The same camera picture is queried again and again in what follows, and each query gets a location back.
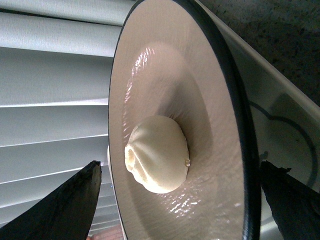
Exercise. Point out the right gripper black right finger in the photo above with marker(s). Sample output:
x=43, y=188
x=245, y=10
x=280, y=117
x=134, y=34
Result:
x=295, y=207

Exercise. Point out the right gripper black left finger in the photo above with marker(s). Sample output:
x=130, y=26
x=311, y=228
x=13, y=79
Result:
x=65, y=214

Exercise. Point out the white steamed bun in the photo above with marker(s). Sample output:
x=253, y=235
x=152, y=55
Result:
x=157, y=154

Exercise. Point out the beige plate black rim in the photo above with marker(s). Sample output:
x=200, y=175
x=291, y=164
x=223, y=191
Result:
x=172, y=60

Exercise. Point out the white bear print tray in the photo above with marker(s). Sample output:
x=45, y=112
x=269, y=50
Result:
x=286, y=122

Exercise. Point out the grey pleated curtain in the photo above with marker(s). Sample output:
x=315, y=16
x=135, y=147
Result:
x=55, y=65

